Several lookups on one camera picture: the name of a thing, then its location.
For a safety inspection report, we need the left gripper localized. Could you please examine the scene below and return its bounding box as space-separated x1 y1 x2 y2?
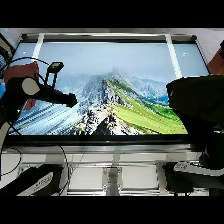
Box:
49 90 79 109

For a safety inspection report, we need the black garment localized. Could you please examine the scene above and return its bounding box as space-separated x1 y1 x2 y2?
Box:
165 75 224 134

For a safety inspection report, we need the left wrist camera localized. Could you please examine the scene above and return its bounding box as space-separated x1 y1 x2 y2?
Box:
44 61 65 89

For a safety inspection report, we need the black cable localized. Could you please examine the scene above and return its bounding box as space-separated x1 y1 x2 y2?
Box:
54 144 72 196
0 147 23 177

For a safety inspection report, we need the silver frame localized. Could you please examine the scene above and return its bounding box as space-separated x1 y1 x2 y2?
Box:
0 32 224 197

